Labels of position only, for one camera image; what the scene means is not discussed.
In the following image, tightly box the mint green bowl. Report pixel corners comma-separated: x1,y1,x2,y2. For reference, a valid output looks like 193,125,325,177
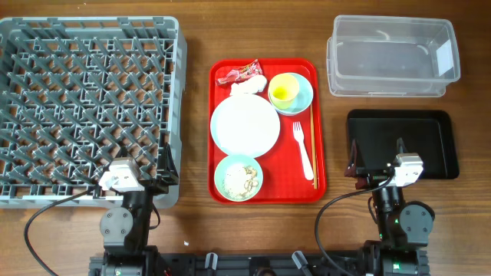
214,155,264,202

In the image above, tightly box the rice food waste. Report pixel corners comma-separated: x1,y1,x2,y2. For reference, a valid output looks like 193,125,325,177
222,163,259,200

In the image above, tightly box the yellow plastic cup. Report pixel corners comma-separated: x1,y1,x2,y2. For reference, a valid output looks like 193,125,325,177
268,73,300,110

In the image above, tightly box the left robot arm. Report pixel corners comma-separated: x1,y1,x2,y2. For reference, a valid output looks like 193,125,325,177
88,143,179,276

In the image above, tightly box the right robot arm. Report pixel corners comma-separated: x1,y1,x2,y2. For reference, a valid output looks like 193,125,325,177
344,138,435,276

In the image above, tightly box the black waste tray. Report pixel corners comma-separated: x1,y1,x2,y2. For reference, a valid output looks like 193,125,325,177
347,110,460,179

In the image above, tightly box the grey dishwasher rack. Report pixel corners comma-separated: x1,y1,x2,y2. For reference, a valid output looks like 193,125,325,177
1,16,187,209

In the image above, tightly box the white plastic fork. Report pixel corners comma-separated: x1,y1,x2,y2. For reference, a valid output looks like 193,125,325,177
292,122,314,180

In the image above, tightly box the wooden chopstick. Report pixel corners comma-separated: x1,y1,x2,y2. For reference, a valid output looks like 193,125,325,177
310,104,318,190

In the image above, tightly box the small light blue plate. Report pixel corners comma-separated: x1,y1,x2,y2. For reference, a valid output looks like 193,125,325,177
268,72,314,116

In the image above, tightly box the large light blue plate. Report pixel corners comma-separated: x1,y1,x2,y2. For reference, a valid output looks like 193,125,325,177
209,94,281,158

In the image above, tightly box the clear plastic bin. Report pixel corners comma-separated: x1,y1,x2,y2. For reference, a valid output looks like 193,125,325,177
326,15,461,97

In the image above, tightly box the red plastic tray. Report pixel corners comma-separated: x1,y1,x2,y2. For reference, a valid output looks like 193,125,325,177
207,58,327,205

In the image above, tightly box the crumpled white napkin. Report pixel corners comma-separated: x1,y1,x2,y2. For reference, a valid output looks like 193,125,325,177
229,75,268,96

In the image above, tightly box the red snack wrapper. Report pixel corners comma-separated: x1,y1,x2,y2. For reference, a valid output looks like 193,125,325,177
216,59,263,86

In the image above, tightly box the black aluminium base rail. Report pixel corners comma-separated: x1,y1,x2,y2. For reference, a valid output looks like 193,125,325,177
88,251,430,276

